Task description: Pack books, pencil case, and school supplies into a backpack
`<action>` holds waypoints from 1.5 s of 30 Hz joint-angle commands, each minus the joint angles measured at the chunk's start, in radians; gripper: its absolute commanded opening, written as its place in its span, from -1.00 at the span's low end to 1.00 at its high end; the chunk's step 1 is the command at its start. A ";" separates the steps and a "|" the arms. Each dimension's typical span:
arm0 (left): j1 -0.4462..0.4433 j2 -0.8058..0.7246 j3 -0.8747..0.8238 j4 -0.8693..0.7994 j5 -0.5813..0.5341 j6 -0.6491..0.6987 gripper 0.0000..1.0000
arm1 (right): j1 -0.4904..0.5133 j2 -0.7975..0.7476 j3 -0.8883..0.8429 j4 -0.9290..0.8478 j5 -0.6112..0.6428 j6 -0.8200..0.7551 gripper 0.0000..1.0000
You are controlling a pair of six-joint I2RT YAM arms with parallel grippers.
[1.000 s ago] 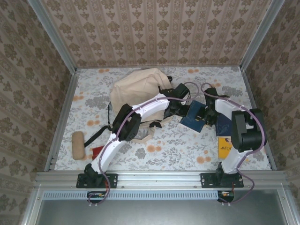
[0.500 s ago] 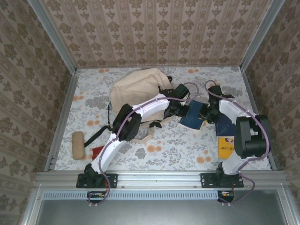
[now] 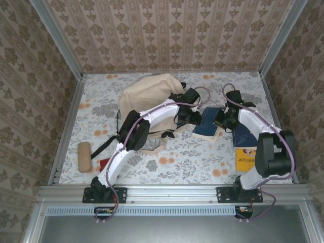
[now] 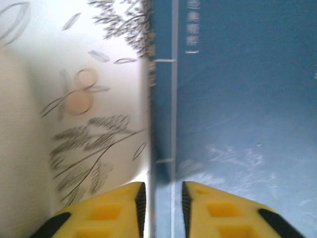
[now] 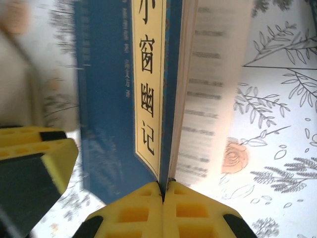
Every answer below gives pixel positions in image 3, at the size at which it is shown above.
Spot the dark navy patterned book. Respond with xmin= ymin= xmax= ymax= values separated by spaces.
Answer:
xmin=232 ymin=124 xmax=258 ymax=149

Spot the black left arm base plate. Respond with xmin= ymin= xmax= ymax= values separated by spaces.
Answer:
xmin=82 ymin=186 xmax=128 ymax=204

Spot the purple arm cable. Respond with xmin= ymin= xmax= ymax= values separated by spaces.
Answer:
xmin=222 ymin=83 xmax=297 ymax=223
xmin=95 ymin=86 xmax=211 ymax=225

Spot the yellow book with print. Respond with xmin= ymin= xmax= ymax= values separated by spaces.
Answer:
xmin=235 ymin=147 xmax=258 ymax=173

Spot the grey metal panel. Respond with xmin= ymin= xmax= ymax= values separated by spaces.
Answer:
xmin=22 ymin=202 xmax=324 ymax=243

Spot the aluminium side rail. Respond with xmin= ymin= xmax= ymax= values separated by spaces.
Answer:
xmin=47 ymin=75 xmax=87 ymax=186
xmin=260 ymin=75 xmax=300 ymax=184

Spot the beige canvas backpack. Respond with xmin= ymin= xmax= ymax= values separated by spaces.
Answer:
xmin=90 ymin=73 xmax=188 ymax=159

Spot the blue book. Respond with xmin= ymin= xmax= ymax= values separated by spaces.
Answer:
xmin=191 ymin=106 xmax=224 ymax=144

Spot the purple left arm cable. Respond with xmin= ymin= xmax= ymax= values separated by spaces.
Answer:
xmin=95 ymin=86 xmax=211 ymax=225

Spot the grey slotted cable duct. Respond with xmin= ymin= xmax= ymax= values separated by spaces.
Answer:
xmin=47 ymin=205 xmax=254 ymax=217

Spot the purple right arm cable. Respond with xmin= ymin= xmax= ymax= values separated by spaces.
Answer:
xmin=222 ymin=83 xmax=297 ymax=223

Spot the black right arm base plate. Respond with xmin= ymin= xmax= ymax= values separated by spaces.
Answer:
xmin=216 ymin=186 xmax=264 ymax=204

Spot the aluminium mounting rail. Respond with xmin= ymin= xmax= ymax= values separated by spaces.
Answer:
xmin=37 ymin=184 xmax=311 ymax=203

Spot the red pencil case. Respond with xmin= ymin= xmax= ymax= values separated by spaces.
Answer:
xmin=99 ymin=158 xmax=110 ymax=173

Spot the beige plush pencil case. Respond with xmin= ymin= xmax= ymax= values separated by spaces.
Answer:
xmin=77 ymin=142 xmax=93 ymax=174

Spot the floral table cover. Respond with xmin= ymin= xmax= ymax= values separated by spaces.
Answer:
xmin=59 ymin=72 xmax=294 ymax=185

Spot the black cable connector bracket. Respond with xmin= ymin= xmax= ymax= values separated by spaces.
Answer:
xmin=93 ymin=206 xmax=114 ymax=220
xmin=234 ymin=205 xmax=254 ymax=220

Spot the thin black left camera cable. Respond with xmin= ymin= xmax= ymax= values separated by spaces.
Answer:
xmin=173 ymin=113 xmax=187 ymax=128

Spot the aluminium frame post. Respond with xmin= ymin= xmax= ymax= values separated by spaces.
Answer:
xmin=29 ymin=0 xmax=84 ymax=79
xmin=258 ymin=0 xmax=308 ymax=77

